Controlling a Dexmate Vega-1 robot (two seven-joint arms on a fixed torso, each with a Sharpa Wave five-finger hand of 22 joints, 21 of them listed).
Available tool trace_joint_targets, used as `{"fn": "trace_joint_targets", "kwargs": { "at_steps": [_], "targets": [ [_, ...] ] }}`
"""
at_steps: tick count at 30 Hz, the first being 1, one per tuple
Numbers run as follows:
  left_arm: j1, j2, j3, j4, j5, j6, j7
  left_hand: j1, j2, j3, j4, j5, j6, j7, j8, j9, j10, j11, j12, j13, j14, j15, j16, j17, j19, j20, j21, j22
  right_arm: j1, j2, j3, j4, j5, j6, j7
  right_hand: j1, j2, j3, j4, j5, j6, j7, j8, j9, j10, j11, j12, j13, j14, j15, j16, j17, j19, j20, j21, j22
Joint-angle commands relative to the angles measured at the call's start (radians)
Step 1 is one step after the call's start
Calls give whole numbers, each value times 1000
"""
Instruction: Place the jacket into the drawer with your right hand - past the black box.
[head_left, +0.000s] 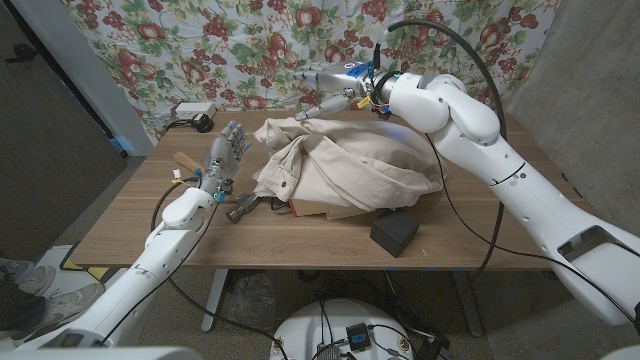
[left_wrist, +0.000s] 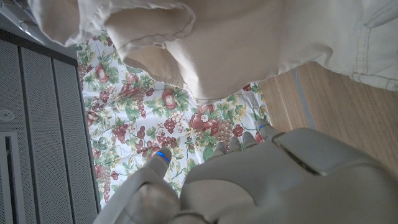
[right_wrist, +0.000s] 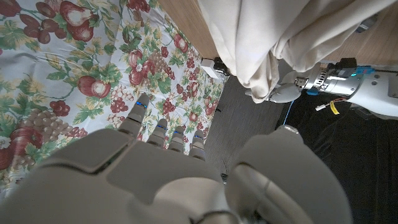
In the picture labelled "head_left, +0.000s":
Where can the beige jacket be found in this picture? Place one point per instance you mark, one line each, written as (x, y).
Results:
(350, 165)

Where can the white table leg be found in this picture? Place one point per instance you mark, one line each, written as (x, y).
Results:
(214, 300)

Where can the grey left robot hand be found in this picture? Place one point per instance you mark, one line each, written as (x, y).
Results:
(225, 157)

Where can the black plug adapter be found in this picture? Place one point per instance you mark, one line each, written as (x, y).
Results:
(203, 123)

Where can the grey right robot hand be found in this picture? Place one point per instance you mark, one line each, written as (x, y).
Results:
(340, 82)

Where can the wooden drawer red front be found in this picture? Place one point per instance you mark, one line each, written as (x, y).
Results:
(305, 207)

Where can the dark trouser leg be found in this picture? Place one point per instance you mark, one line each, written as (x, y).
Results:
(17, 307)

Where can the grey sneaker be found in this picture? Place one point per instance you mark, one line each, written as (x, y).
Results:
(75, 299)
(35, 280)

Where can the clear plastic bag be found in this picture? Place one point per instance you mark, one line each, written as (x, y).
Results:
(250, 300)

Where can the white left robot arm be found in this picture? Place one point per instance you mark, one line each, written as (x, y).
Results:
(165, 245)

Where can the grey table leg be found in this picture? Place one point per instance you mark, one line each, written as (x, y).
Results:
(467, 305)

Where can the white power strip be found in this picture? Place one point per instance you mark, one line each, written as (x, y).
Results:
(195, 110)

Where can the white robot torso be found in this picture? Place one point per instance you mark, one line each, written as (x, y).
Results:
(310, 330)

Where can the floral fruit print backdrop cloth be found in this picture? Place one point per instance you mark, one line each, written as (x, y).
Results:
(200, 50)

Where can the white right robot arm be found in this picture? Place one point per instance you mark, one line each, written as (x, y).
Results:
(500, 170)

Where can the black module with blue label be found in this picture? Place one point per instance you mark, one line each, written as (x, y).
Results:
(358, 337)

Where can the black box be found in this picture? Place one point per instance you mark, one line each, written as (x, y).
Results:
(395, 231)

